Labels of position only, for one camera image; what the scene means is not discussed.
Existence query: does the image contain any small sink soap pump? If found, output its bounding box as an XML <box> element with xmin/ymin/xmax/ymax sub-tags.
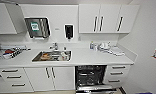
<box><xmin>62</xmin><ymin>46</ymin><xmax>67</xmax><ymax>52</ymax></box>

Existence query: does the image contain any white two-door base cabinet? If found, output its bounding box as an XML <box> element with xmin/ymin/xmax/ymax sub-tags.
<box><xmin>24</xmin><ymin>66</ymin><xmax>76</xmax><ymax>92</ymax></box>

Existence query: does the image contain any stack of white bowls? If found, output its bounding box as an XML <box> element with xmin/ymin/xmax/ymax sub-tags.
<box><xmin>98</xmin><ymin>42</ymin><xmax>113</xmax><ymax>54</ymax></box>

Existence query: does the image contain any stainless steel sink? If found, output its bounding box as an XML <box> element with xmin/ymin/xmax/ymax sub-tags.
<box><xmin>31</xmin><ymin>49</ymin><xmax>73</xmax><ymax>64</ymax></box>

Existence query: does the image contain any chrome faucet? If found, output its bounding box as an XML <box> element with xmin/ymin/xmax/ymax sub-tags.
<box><xmin>48</xmin><ymin>42</ymin><xmax>59</xmax><ymax>51</ymax></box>

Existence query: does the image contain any plate with orange food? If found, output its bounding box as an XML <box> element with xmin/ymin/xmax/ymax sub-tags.
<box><xmin>40</xmin><ymin>52</ymin><xmax>52</xmax><ymax>61</ymax></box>

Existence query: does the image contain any dark wall cabinet handle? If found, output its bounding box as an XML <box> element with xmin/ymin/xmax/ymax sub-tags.
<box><xmin>98</xmin><ymin>16</ymin><xmax>105</xmax><ymax>33</ymax></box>
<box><xmin>92</xmin><ymin>16</ymin><xmax>99</xmax><ymax>33</ymax></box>
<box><xmin>116</xmin><ymin>16</ymin><xmax>124</xmax><ymax>33</ymax></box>

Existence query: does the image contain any metal base cabinet handle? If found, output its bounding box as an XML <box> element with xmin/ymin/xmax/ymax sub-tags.
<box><xmin>50</xmin><ymin>66</ymin><xmax>57</xmax><ymax>80</ymax></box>
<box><xmin>44</xmin><ymin>67</ymin><xmax>51</xmax><ymax>80</ymax></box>

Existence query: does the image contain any white cup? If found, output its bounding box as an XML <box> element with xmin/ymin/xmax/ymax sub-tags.
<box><xmin>58</xmin><ymin>51</ymin><xmax>69</xmax><ymax>60</ymax></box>

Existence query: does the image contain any black soap dispenser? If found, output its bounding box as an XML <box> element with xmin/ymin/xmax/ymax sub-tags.
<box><xmin>63</xmin><ymin>23</ymin><xmax>75</xmax><ymax>41</ymax></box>

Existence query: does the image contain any white drawer unit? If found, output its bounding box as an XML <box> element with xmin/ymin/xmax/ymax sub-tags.
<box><xmin>104</xmin><ymin>63</ymin><xmax>132</xmax><ymax>89</ymax></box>
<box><xmin>0</xmin><ymin>67</ymin><xmax>35</xmax><ymax>94</ymax></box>

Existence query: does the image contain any dish soap bottle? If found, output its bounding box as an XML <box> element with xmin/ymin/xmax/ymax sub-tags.
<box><xmin>89</xmin><ymin>41</ymin><xmax>95</xmax><ymax>51</ymax></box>

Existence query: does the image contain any metal drawer handle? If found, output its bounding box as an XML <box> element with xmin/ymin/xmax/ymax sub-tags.
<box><xmin>110</xmin><ymin>71</ymin><xmax>125</xmax><ymax>76</ymax></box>
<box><xmin>6</xmin><ymin>75</ymin><xmax>23</xmax><ymax>80</ymax></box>
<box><xmin>111</xmin><ymin>65</ymin><xmax>127</xmax><ymax>70</ymax></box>
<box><xmin>107</xmin><ymin>78</ymin><xmax>122</xmax><ymax>84</ymax></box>
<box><xmin>0</xmin><ymin>68</ymin><xmax>19</xmax><ymax>73</ymax></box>
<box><xmin>10</xmin><ymin>82</ymin><xmax>27</xmax><ymax>88</ymax></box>

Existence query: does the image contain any steel paper towel dispenser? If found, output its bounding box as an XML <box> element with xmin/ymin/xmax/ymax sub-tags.
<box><xmin>24</xmin><ymin>17</ymin><xmax>51</xmax><ymax>40</ymax></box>

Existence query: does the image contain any stainless steel dishwasher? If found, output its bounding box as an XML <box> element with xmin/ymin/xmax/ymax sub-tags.
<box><xmin>73</xmin><ymin>64</ymin><xmax>119</xmax><ymax>94</ymax></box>

